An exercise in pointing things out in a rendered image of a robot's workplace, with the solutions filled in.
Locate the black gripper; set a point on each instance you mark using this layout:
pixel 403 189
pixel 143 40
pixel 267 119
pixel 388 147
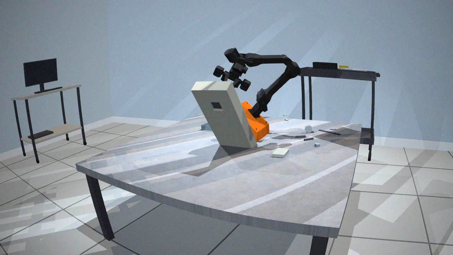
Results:
pixel 232 75

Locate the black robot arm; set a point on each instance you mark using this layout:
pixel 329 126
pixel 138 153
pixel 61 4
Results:
pixel 251 60

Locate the white cylinder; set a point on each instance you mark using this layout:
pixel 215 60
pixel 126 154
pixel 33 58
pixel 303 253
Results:
pixel 308 128

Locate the light blue square tray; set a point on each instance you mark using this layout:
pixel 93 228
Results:
pixel 206 126

